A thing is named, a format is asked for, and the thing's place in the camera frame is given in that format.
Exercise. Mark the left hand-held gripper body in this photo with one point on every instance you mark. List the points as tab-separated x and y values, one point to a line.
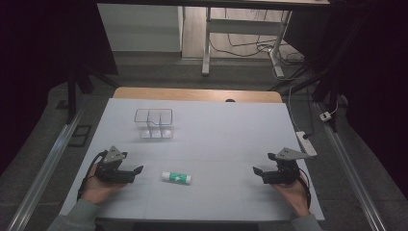
110	162

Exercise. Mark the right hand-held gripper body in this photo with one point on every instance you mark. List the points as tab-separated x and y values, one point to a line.
285	165

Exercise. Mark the person's right hand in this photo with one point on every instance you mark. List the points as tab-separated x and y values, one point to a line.
293	195

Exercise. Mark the person's left hand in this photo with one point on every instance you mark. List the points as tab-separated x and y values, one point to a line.
97	189

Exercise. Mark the white power strip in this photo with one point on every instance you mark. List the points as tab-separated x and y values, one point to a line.
306	143

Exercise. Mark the white and green glue stick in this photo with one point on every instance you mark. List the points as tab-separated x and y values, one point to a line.
176	178

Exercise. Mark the clear plastic compartment box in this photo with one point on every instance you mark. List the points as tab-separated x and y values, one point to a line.
154	123

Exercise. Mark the white table cover sheet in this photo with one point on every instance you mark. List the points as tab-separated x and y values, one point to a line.
205	141

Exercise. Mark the small white adapter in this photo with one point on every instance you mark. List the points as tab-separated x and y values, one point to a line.
325	116

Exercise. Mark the small dark knob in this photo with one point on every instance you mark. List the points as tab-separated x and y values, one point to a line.
230	100

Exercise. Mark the black stand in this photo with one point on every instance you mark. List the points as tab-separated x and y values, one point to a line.
73	93
327	80

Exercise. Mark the white cabinet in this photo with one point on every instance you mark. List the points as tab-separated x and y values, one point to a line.
139	27

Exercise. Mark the black floor socket frame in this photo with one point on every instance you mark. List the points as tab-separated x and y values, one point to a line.
80	136

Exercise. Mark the aluminium floor rail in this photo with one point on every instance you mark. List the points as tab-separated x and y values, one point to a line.
349	173
41	170

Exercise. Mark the white desk frame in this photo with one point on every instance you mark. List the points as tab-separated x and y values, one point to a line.
243	26

